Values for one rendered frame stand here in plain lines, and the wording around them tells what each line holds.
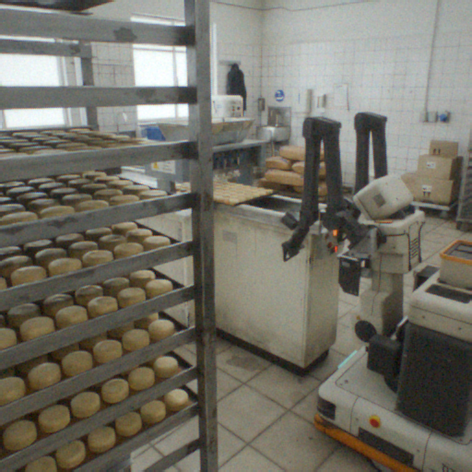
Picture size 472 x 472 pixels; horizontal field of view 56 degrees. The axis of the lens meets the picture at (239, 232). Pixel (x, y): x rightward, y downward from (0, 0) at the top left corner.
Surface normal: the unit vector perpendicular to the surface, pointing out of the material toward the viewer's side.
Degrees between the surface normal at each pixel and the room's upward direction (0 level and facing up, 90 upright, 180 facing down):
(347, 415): 90
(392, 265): 90
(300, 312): 90
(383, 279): 90
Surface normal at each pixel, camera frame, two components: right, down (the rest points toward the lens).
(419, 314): -0.65, 0.24
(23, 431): 0.00, -0.95
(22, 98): 0.65, 0.24
